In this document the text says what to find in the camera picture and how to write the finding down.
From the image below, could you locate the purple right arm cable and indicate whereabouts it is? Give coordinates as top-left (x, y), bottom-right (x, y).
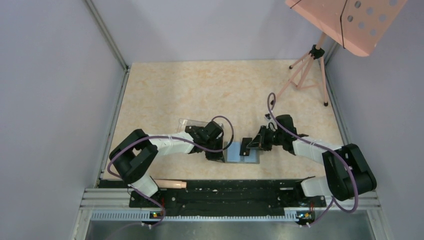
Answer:
top-left (266, 92), bottom-right (360, 228)

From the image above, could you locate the beige cylindrical handle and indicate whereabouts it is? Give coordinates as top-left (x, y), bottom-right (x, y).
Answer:
top-left (154, 179), bottom-right (187, 189)

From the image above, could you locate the black VIP card front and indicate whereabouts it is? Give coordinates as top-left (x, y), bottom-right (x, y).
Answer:
top-left (239, 137), bottom-right (253, 157)

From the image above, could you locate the grey card holder wallet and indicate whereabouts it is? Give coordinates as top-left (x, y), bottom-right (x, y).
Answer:
top-left (224, 141), bottom-right (261, 165)

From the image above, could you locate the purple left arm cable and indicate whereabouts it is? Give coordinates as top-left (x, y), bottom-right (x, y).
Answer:
top-left (106, 115), bottom-right (235, 229)

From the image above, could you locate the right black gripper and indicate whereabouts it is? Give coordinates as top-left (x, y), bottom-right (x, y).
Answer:
top-left (247, 125), bottom-right (285, 151)

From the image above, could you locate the pink music stand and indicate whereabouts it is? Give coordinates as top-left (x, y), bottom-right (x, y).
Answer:
top-left (270, 0), bottom-right (407, 106)

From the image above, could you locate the clear plastic card box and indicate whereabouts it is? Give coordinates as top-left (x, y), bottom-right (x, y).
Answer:
top-left (176, 118), bottom-right (210, 133)

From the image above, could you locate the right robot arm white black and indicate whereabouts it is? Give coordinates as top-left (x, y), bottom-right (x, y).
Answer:
top-left (246, 114), bottom-right (377, 206)

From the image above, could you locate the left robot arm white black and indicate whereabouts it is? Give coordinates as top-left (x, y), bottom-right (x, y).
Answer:
top-left (107, 120), bottom-right (225, 207)

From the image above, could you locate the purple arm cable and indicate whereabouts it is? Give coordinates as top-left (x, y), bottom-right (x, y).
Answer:
top-left (106, 115), bottom-right (235, 229)
top-left (266, 92), bottom-right (360, 228)

